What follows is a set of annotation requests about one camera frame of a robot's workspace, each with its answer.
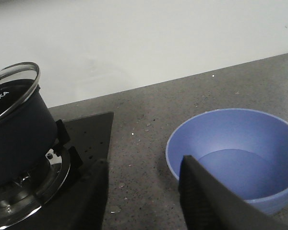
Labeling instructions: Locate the dark blue cooking pot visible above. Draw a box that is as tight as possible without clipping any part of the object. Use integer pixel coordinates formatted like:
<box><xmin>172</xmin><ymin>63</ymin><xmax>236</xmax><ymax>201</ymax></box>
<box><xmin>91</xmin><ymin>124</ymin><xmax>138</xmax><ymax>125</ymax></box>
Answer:
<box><xmin>0</xmin><ymin>89</ymin><xmax>57</xmax><ymax>186</ymax></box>

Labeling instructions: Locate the blue plastic bowl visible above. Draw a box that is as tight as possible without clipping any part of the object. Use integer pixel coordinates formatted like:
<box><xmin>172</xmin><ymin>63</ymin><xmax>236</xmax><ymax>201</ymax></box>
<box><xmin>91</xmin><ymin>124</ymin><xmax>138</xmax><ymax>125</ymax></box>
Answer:
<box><xmin>165</xmin><ymin>108</ymin><xmax>288</xmax><ymax>214</ymax></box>

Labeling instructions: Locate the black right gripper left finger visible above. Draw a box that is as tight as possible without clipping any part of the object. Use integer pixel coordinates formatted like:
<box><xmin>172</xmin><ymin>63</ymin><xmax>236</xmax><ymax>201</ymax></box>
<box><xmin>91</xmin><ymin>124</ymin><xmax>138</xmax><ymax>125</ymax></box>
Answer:
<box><xmin>62</xmin><ymin>160</ymin><xmax>109</xmax><ymax>230</ymax></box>

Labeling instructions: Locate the black glass gas stove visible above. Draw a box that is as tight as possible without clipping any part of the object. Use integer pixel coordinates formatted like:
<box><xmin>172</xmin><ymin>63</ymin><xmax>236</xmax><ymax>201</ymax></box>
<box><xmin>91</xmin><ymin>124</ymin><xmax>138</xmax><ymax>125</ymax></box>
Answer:
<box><xmin>6</xmin><ymin>112</ymin><xmax>113</xmax><ymax>230</ymax></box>

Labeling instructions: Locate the right black pot support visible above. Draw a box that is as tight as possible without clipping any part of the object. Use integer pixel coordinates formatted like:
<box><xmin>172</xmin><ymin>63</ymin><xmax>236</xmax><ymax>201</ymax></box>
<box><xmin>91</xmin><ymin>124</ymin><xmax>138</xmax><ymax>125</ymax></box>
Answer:
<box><xmin>0</xmin><ymin>120</ymin><xmax>83</xmax><ymax>230</ymax></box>

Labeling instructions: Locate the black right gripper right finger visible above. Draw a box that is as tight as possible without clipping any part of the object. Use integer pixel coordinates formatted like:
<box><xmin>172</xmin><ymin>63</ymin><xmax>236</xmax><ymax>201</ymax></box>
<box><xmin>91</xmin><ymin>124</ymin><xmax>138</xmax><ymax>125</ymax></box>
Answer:
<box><xmin>179</xmin><ymin>155</ymin><xmax>288</xmax><ymax>230</ymax></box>

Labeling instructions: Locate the right black gas burner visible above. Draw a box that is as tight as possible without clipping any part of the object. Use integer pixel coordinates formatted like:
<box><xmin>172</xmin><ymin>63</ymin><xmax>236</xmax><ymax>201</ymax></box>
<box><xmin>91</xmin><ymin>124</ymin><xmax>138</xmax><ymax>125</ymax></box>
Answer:
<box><xmin>0</xmin><ymin>165</ymin><xmax>59</xmax><ymax>219</ymax></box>

